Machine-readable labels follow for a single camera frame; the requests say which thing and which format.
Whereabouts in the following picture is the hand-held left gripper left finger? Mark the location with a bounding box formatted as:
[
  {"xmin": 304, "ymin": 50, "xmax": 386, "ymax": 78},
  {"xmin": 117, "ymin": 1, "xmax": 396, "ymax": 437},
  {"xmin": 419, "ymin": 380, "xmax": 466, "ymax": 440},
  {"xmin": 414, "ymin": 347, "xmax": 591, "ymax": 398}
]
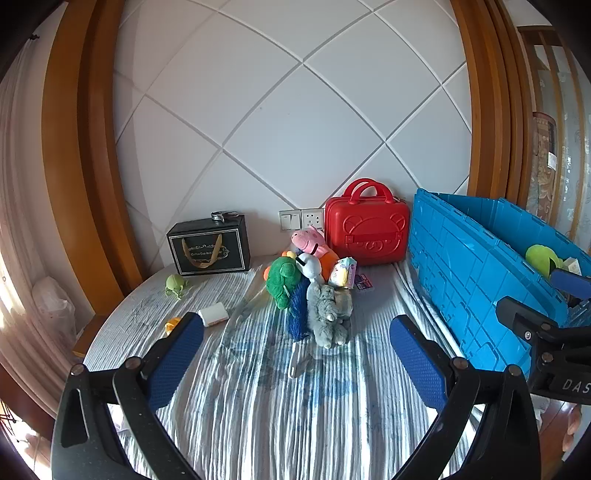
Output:
[{"xmin": 51, "ymin": 311, "xmax": 206, "ymax": 480}]

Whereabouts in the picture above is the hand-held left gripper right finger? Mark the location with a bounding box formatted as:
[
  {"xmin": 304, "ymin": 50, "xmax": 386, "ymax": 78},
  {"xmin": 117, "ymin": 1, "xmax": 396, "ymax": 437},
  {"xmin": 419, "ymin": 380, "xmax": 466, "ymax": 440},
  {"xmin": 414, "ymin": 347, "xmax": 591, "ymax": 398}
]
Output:
[{"xmin": 389, "ymin": 315, "xmax": 541, "ymax": 480}]

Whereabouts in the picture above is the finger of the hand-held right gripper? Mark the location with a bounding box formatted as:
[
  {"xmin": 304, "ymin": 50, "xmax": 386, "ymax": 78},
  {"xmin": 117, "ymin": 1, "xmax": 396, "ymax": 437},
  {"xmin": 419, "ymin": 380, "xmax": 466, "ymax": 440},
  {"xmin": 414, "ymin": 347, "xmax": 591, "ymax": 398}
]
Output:
[
  {"xmin": 549, "ymin": 268, "xmax": 591, "ymax": 301},
  {"xmin": 495, "ymin": 296, "xmax": 570, "ymax": 344}
]

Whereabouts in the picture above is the blue plastic crate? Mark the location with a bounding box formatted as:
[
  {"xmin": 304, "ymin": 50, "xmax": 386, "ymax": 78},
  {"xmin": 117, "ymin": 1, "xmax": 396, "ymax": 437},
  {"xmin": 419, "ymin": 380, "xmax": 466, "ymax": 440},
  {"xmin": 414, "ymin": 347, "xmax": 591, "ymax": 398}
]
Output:
[{"xmin": 409, "ymin": 188, "xmax": 591, "ymax": 373}]

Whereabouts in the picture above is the pink pig plush toy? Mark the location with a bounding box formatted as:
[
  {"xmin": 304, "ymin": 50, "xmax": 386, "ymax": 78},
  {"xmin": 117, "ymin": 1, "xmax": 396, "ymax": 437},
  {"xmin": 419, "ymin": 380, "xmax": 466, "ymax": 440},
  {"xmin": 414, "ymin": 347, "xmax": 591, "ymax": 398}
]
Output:
[{"xmin": 290, "ymin": 225, "xmax": 341, "ymax": 278}]

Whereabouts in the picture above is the striped cloth covered desktop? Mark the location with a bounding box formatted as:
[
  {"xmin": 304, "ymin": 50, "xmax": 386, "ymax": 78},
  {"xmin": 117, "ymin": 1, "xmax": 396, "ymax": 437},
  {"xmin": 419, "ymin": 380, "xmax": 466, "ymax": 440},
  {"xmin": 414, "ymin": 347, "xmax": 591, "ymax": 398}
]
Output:
[{"xmin": 83, "ymin": 262, "xmax": 485, "ymax": 480}]

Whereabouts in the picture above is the green round plush toy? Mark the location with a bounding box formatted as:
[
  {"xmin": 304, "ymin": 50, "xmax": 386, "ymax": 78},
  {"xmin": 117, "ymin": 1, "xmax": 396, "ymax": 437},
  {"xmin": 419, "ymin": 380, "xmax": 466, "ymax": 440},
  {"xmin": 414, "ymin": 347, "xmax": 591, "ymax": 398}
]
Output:
[{"xmin": 525, "ymin": 244, "xmax": 565, "ymax": 278}]

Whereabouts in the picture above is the small white box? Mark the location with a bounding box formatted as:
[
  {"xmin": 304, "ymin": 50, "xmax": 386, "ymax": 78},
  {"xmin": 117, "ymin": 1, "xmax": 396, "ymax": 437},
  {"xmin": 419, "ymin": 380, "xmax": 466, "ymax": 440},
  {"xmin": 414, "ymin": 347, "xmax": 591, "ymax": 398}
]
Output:
[{"xmin": 198, "ymin": 303, "xmax": 230, "ymax": 328}]

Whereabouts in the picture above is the small green frog toy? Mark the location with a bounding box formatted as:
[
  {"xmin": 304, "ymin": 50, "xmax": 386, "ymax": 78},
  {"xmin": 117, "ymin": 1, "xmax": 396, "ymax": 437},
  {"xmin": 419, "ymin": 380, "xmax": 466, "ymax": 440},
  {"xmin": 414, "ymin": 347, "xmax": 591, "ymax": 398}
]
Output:
[{"xmin": 165, "ymin": 274, "xmax": 189, "ymax": 299}]

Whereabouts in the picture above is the grey furry plush toy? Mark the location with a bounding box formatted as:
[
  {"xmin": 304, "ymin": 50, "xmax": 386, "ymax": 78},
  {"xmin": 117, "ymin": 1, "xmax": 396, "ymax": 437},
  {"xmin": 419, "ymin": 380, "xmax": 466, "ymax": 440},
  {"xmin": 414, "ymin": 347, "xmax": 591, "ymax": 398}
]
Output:
[{"xmin": 307, "ymin": 282, "xmax": 354, "ymax": 350}]

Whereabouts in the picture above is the colourful snack packet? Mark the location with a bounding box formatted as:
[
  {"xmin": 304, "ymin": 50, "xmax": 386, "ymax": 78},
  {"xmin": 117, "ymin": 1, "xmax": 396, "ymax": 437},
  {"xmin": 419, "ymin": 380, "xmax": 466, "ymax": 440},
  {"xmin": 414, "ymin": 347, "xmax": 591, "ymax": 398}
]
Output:
[{"xmin": 327, "ymin": 257, "xmax": 359, "ymax": 289}]

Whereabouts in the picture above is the black gift box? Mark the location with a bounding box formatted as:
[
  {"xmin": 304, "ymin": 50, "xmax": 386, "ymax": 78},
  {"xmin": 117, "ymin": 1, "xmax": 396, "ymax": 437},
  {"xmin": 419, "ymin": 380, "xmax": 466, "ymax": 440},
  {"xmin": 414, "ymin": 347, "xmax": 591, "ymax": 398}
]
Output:
[{"xmin": 167, "ymin": 216, "xmax": 252, "ymax": 277}]

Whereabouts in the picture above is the green turtle plush toy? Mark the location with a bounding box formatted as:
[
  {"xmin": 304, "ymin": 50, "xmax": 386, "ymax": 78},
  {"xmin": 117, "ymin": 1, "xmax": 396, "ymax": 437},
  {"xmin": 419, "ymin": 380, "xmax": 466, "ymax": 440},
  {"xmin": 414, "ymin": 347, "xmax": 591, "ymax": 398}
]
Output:
[{"xmin": 265, "ymin": 256, "xmax": 304, "ymax": 310}]

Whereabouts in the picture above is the clear plastic bag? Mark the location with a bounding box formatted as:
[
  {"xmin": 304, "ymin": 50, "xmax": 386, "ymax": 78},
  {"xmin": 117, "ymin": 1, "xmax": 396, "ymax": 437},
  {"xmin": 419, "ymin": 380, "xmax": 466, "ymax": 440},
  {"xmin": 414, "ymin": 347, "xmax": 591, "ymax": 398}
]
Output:
[{"xmin": 31, "ymin": 276, "xmax": 77, "ymax": 352}]

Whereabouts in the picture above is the red small suitcase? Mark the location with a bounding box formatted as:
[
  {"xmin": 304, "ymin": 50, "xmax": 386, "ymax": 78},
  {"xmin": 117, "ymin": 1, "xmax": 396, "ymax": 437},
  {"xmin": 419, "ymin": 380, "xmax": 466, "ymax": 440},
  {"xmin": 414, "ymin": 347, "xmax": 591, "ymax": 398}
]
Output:
[{"xmin": 324, "ymin": 179, "xmax": 411, "ymax": 267}]

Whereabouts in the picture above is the white grey plush toy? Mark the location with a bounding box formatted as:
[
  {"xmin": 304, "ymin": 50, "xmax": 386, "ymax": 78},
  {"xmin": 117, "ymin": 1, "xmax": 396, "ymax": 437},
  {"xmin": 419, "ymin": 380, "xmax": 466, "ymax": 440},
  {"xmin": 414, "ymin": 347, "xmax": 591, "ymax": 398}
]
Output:
[{"xmin": 295, "ymin": 251, "xmax": 324, "ymax": 285}]

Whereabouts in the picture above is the patterned window curtain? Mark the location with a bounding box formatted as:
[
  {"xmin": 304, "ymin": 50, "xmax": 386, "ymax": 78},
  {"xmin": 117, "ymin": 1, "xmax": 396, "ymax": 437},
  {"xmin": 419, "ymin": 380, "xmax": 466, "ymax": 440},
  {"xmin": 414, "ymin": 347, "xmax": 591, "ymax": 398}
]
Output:
[{"xmin": 517, "ymin": 28, "xmax": 591, "ymax": 254}]

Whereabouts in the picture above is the sheer pink curtain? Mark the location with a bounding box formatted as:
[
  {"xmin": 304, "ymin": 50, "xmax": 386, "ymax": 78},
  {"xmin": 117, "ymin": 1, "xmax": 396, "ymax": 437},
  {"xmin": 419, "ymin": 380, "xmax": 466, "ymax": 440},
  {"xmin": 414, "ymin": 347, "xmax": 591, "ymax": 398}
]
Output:
[{"xmin": 0, "ymin": 41, "xmax": 75, "ymax": 407}]

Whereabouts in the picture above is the white wall light switch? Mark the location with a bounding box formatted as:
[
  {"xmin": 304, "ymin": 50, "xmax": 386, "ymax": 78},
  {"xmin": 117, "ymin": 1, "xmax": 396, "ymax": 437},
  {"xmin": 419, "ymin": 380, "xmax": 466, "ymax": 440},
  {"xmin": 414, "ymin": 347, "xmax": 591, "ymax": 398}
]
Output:
[{"xmin": 279, "ymin": 209, "xmax": 304, "ymax": 232}]

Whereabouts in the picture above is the wooden wall frame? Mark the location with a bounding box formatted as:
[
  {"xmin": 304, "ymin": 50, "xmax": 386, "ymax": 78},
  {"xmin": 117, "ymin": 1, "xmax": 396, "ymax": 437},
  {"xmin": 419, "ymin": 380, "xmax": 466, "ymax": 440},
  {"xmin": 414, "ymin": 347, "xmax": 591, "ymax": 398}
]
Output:
[
  {"xmin": 450, "ymin": 0, "xmax": 532, "ymax": 205},
  {"xmin": 41, "ymin": 0, "xmax": 145, "ymax": 324}
]

